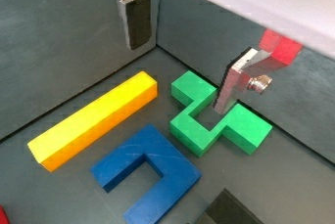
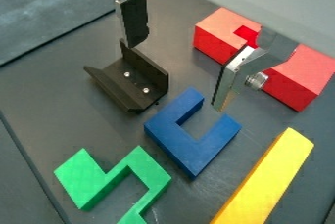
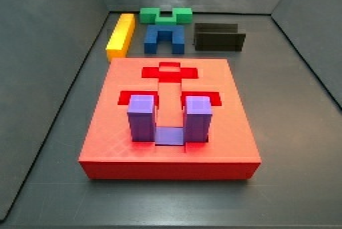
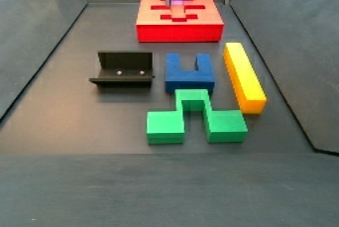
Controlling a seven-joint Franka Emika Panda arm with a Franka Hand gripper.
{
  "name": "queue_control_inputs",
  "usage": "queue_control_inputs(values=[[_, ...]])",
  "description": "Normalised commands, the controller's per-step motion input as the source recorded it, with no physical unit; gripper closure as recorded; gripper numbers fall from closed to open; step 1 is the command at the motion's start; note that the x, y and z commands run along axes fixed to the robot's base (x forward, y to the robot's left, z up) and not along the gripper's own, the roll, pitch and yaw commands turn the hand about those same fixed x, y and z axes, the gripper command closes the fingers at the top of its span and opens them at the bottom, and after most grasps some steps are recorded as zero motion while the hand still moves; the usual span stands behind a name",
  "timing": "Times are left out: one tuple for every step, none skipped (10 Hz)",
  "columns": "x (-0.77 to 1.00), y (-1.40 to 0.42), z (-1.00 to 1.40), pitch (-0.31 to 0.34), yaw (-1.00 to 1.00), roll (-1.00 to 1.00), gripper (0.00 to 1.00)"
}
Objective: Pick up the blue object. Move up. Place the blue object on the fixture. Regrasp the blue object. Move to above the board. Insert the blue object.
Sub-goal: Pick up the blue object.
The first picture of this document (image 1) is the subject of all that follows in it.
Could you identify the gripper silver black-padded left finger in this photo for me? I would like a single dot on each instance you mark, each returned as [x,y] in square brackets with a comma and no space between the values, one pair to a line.
[136,16]

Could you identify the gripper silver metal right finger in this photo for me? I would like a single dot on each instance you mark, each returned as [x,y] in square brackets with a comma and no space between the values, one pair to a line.
[247,73]

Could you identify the blue U-shaped block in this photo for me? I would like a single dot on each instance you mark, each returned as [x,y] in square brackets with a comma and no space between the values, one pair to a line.
[172,174]

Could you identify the black angle fixture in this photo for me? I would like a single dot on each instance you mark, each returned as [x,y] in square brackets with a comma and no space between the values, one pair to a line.
[229,211]

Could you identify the green zigzag block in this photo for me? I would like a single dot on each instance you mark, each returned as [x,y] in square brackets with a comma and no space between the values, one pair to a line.
[199,126]

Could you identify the yellow long bar block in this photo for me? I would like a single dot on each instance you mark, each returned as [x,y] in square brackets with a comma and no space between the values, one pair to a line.
[57,145]

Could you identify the red puzzle base block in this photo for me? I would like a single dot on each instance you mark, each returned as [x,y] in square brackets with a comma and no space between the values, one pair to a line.
[3,216]

